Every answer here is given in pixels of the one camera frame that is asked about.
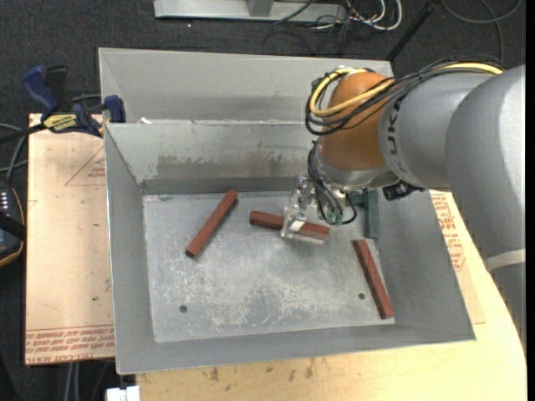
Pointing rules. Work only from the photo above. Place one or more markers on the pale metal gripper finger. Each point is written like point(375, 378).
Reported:
point(304, 207)
point(289, 221)

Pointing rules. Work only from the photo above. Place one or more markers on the red-brown block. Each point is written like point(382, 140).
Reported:
point(374, 280)
point(265, 219)
point(211, 224)

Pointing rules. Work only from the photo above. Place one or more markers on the dark green flat block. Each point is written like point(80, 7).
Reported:
point(371, 217)

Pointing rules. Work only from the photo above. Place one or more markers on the grey metal bin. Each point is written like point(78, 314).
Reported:
point(251, 286)

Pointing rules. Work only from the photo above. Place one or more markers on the brown cardboard board red print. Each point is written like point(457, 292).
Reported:
point(62, 224)

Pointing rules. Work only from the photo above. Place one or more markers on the black cylinder on white bracket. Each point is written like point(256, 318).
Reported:
point(399, 191)

